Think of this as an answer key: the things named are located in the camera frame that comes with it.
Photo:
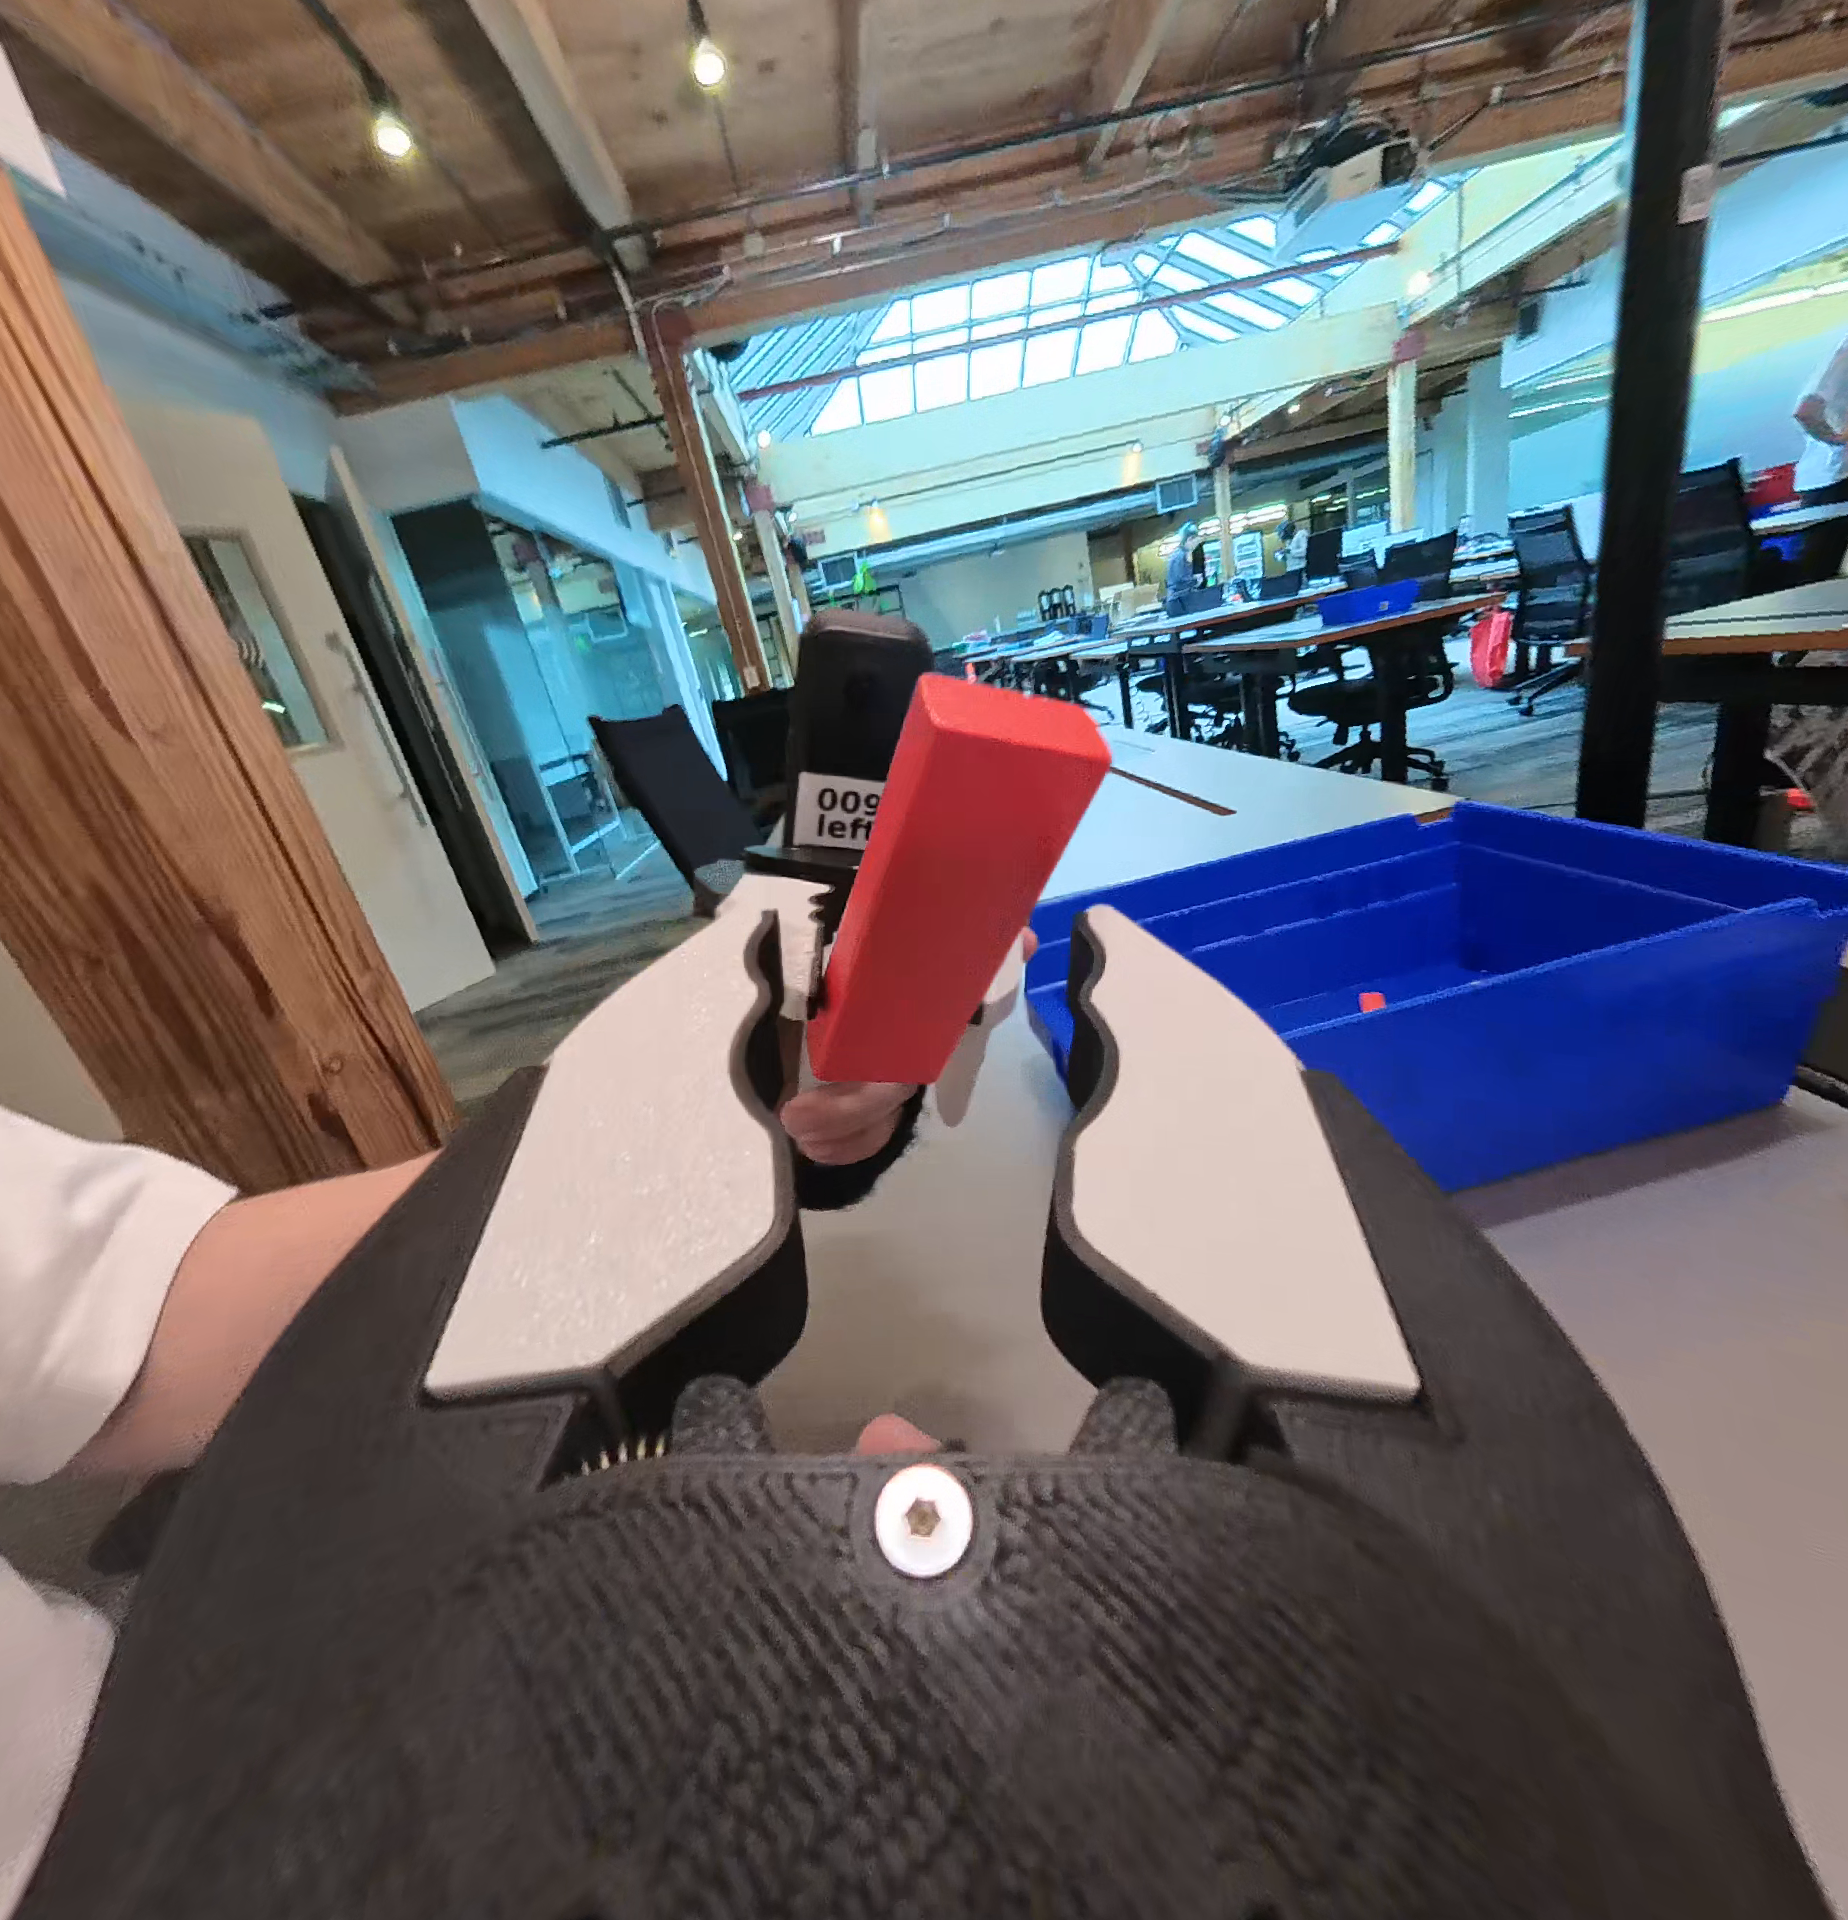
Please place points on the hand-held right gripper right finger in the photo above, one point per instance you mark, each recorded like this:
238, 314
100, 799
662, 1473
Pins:
1238, 1185

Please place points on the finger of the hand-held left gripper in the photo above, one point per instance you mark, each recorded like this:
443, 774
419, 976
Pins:
972, 1072
800, 974

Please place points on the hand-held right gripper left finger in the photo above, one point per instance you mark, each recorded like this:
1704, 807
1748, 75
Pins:
624, 1171

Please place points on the red rectangular block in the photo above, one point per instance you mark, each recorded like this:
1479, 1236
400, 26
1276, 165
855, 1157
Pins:
946, 885

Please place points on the person's left forearm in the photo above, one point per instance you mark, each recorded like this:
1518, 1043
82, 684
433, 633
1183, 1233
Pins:
249, 1305

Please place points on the person's left hand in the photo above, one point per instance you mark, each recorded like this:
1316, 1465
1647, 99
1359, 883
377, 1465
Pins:
848, 1119

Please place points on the black folding chair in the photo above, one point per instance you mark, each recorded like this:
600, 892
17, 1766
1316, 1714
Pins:
669, 794

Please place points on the blue plastic bin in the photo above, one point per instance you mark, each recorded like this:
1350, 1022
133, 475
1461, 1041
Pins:
1538, 1034

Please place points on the long office desk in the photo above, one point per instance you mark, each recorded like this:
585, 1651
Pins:
1285, 631

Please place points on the white door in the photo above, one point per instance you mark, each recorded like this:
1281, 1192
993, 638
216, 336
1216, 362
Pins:
339, 751

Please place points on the black office chair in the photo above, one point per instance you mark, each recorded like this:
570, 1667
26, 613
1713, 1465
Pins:
1382, 660
1551, 579

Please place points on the orange bag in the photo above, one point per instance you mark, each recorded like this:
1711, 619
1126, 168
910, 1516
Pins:
1490, 648

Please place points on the ceiling light bulb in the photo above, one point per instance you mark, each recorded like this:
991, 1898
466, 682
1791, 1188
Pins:
707, 62
392, 134

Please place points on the ceiling projector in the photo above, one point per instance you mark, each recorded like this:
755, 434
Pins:
1353, 165

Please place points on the wooden-edged office desk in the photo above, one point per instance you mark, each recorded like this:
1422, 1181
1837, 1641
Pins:
1795, 622

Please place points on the black metal pole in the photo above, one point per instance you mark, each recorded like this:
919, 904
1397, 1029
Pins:
1652, 451

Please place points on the wooden post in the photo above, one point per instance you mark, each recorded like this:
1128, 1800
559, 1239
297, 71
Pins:
144, 780

